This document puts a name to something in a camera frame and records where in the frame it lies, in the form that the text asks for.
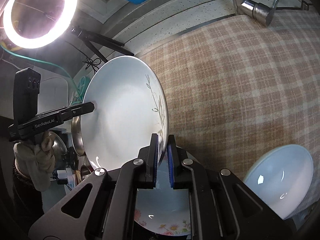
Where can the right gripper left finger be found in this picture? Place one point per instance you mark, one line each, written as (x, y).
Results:
(149, 155)

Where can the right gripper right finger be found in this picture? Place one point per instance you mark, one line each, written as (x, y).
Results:
(180, 174)

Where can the small floral soup plate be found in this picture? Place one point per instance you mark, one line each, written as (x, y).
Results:
(163, 210)

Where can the large steel mixing bowl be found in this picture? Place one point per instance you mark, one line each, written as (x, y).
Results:
(77, 140)

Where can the white plate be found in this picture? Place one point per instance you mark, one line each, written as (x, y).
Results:
(129, 106)

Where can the chrome kitchen faucet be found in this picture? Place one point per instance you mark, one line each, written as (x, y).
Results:
(258, 11)

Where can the gloved left hand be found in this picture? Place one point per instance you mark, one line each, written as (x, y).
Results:
(36, 162)

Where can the small steel red bowl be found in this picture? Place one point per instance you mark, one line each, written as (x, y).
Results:
(84, 172)

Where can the white power plug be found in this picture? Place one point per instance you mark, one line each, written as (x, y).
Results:
(66, 177)

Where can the checked table cloth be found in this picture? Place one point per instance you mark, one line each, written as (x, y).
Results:
(236, 90)

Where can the light blue ceramic bowl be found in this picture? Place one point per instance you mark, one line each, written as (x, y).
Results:
(281, 178)

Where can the black tripod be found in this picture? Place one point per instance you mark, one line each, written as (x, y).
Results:
(89, 37)

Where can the ring light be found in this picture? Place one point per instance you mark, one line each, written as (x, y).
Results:
(32, 24)

